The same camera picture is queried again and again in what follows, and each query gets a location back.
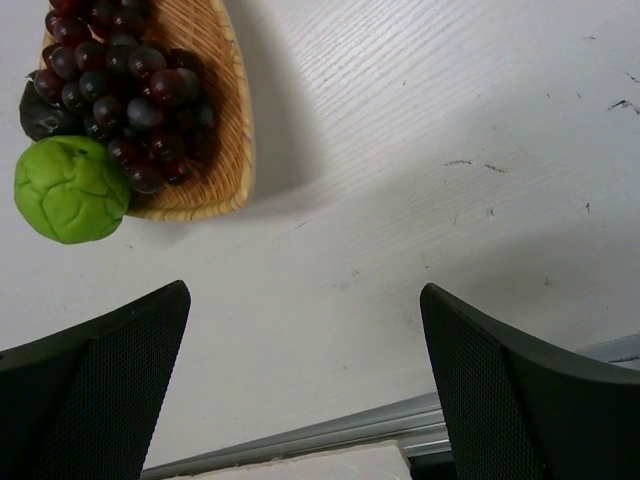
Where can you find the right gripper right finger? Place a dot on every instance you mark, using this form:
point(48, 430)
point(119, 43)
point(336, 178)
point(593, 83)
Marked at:
point(518, 407)

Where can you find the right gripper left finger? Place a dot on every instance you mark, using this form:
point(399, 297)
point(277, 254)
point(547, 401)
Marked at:
point(83, 403)

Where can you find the green fake apple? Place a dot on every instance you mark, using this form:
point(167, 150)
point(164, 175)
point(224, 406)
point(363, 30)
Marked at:
point(69, 190)

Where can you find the dark purple fake fruit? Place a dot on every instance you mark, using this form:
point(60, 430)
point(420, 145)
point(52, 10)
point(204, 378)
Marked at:
point(40, 120)

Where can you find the red fake grape bunch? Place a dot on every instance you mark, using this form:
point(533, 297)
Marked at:
point(145, 102)

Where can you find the woven bamboo fruit basket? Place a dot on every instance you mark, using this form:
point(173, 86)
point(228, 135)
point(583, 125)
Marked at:
point(204, 28)

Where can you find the aluminium front rail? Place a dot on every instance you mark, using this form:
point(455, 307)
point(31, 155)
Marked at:
point(417, 425)

